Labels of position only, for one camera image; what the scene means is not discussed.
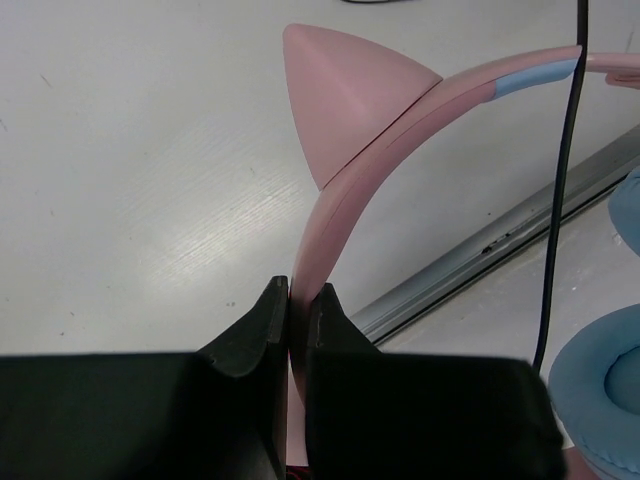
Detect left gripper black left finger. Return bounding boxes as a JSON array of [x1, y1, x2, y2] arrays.
[[1, 276, 288, 479]]

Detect pink blue cat-ear headphones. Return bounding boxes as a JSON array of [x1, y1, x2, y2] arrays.
[[283, 24, 639, 466]]

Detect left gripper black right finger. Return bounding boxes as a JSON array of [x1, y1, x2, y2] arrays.
[[305, 285, 568, 479]]

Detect black headphone cable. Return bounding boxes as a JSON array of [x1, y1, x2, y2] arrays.
[[341, 0, 590, 373]]

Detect front aluminium rail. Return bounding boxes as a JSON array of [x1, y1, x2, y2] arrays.
[[351, 126, 639, 345]]

